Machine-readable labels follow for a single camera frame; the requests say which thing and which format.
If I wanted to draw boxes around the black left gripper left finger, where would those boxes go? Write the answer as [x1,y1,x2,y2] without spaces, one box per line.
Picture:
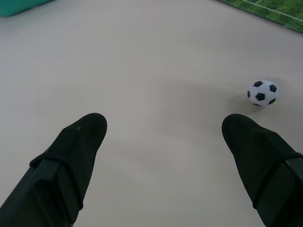
[0,113,108,227]

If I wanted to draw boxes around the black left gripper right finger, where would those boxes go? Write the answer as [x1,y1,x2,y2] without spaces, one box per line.
[221,113,303,227]

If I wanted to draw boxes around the small soccer ball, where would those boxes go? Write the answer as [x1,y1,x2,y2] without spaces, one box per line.
[247,79,278,107]

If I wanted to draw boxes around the green turf mat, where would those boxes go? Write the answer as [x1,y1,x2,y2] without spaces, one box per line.
[216,0,303,34]

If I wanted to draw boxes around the teal green box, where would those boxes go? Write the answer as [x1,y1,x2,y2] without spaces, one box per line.
[0,0,53,18]

